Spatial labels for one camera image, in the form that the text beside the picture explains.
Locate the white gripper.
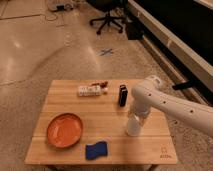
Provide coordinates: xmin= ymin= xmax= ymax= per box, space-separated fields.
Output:
xmin=128 ymin=104 xmax=151 ymax=127

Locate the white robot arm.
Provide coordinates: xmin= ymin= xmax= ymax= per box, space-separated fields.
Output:
xmin=130 ymin=75 xmax=213 ymax=138

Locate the black eraser block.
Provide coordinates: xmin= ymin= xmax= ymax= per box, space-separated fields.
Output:
xmin=119 ymin=85 xmax=128 ymax=107

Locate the small red brown object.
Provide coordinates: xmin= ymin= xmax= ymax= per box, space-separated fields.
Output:
xmin=91 ymin=81 xmax=108 ymax=88

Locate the white pill organizer box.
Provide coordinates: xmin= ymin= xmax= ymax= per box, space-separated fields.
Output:
xmin=78 ymin=86 xmax=101 ymax=96

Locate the wooden table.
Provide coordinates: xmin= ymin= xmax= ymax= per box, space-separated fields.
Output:
xmin=25 ymin=79 xmax=177 ymax=166

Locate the blue cloth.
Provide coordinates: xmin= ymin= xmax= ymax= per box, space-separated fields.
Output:
xmin=85 ymin=141 xmax=108 ymax=160

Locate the black box on floor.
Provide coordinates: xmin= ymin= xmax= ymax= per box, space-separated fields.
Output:
xmin=125 ymin=22 xmax=144 ymax=40

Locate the orange plate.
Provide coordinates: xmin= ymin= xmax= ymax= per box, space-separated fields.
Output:
xmin=46 ymin=113 xmax=83 ymax=148

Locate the black office chair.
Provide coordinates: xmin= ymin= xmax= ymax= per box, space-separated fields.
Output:
xmin=86 ymin=0 xmax=128 ymax=35

